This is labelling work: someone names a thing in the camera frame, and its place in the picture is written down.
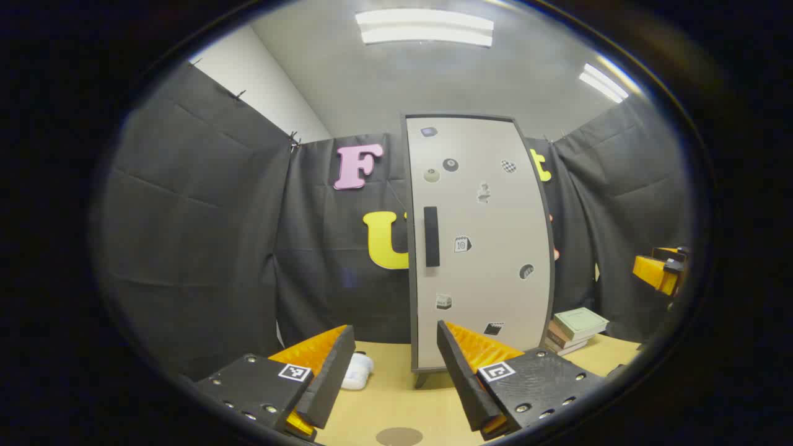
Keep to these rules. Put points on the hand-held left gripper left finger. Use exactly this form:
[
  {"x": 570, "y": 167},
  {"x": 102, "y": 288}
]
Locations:
[{"x": 328, "y": 378}]

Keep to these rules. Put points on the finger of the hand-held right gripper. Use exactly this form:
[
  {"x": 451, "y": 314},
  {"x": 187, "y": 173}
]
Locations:
[
  {"x": 672, "y": 253},
  {"x": 657, "y": 272}
]

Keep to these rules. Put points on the large ceiling light panel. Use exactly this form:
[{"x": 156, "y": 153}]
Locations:
[{"x": 424, "y": 28}]

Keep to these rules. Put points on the brown book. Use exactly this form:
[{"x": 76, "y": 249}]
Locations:
[{"x": 557, "y": 337}]

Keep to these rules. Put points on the dark grey cabinet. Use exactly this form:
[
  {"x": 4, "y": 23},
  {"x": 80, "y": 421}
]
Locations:
[{"x": 411, "y": 297}]

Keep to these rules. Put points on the black backdrop cloth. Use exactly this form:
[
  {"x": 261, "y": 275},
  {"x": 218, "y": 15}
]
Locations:
[{"x": 204, "y": 217}]

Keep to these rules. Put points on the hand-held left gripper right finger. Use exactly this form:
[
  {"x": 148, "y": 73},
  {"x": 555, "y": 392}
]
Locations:
[{"x": 461, "y": 378}]

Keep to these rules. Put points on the beige cabinet door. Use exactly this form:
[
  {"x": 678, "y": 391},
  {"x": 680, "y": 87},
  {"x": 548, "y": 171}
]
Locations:
[{"x": 489, "y": 279}]

